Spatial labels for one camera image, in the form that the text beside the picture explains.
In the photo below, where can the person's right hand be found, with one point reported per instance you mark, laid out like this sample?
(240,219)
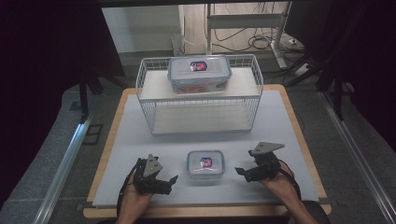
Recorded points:
(281,186)

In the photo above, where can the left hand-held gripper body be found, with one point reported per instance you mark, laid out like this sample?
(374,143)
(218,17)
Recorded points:
(152,166)

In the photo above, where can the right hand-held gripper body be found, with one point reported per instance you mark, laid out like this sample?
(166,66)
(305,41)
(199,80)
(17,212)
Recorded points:
(264,165)

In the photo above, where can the person's left hand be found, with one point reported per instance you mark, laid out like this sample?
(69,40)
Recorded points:
(135,202)

